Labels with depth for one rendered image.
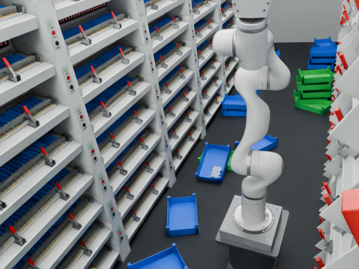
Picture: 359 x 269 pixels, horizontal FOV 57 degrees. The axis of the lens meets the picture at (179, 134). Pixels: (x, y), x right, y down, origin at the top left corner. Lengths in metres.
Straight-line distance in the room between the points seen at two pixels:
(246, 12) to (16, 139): 0.94
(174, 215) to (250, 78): 1.25
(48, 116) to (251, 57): 0.88
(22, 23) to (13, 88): 0.24
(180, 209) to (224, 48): 1.57
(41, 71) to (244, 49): 0.81
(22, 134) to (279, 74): 1.03
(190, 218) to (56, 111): 1.21
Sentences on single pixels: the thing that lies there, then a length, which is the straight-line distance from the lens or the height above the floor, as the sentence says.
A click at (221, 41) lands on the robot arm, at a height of 1.36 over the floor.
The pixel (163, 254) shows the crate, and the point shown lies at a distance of 2.09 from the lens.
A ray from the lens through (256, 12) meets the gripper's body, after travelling 0.92.
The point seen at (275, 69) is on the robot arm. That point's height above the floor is 1.14.
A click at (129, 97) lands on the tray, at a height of 0.87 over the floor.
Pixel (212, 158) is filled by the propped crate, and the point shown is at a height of 0.08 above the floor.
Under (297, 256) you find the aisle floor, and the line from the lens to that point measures 2.09.
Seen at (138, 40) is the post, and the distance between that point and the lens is 2.03.
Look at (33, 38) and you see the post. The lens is 1.49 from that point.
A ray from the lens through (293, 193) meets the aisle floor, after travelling 2.46.
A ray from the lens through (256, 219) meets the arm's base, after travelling 1.72.
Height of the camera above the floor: 1.63
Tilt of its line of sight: 31 degrees down
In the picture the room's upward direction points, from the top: 9 degrees counter-clockwise
